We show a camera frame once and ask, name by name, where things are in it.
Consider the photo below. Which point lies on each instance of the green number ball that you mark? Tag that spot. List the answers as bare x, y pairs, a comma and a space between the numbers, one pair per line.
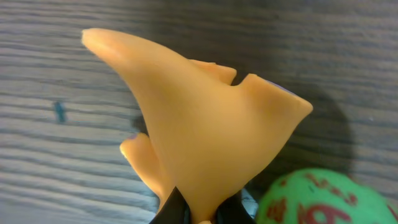
320, 196

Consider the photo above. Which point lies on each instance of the orange rubber dinosaur toy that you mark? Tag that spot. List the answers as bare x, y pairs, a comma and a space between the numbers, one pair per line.
205, 136

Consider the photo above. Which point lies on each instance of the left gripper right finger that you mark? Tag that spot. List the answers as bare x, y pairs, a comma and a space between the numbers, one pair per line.
238, 209

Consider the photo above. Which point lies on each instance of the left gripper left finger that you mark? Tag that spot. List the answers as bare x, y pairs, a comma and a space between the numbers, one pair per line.
174, 211

